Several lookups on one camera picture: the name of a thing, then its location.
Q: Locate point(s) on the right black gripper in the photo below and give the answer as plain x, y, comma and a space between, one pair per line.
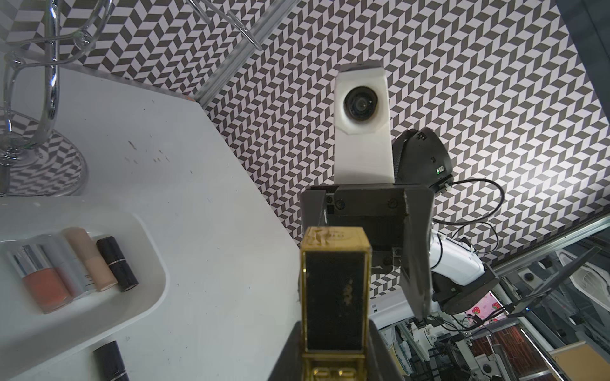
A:
397, 221

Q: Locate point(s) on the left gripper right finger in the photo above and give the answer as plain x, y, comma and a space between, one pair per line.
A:
380, 366

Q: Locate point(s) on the red brown lip gloss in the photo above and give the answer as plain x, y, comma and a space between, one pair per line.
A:
39, 276

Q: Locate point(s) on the black round lipstick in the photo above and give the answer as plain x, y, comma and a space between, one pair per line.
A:
110, 364

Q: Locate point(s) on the chrome metal stand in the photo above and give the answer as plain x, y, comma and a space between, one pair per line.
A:
153, 43

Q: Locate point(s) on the black lipstick silver band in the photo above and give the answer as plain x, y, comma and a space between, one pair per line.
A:
112, 253

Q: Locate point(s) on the beige tan lipstick tube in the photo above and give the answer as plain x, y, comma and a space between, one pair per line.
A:
86, 250

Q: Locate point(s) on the black gold square lipstick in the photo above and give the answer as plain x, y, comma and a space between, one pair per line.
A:
335, 265

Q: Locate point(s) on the white plastic storage box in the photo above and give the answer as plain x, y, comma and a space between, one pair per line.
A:
31, 339

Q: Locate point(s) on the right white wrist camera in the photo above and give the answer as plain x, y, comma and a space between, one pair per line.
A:
363, 143

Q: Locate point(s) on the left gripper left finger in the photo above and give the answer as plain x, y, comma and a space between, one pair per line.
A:
289, 365

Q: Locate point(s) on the silver grey lipstick tube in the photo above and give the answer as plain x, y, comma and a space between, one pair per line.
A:
68, 266

